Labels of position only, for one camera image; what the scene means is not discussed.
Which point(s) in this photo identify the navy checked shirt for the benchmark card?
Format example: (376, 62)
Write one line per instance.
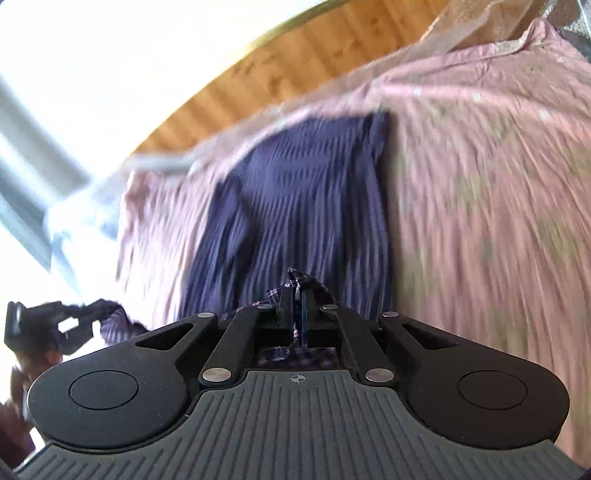
(300, 207)

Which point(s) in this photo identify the pink printed bed sheet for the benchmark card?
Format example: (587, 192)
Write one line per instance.
(485, 207)

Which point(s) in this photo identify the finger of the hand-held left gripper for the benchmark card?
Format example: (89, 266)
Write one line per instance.
(94, 311)

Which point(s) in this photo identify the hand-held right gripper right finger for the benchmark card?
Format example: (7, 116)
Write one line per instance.
(303, 323)

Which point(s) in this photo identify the person's left forearm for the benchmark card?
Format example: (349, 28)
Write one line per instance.
(16, 415)

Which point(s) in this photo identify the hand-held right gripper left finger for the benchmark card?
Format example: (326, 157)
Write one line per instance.
(288, 318)

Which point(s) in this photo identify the wooden headboard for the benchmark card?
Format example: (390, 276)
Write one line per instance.
(286, 69)

